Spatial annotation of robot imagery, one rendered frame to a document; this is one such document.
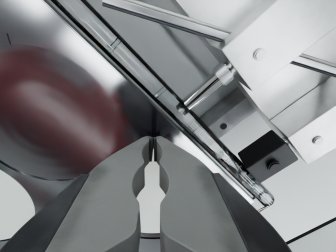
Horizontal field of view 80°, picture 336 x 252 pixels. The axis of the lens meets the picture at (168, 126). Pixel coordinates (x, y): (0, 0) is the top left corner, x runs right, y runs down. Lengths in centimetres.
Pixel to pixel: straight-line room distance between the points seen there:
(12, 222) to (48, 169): 8
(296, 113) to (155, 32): 14
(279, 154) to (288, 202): 20
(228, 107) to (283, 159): 7
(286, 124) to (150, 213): 14
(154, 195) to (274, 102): 12
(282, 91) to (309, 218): 27
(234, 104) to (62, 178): 17
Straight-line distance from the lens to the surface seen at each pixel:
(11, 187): 21
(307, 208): 40
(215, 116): 21
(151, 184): 17
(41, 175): 19
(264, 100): 18
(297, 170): 33
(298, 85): 19
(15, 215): 24
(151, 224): 21
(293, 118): 18
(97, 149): 16
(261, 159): 17
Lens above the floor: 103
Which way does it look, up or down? 62 degrees down
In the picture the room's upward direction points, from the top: 175 degrees clockwise
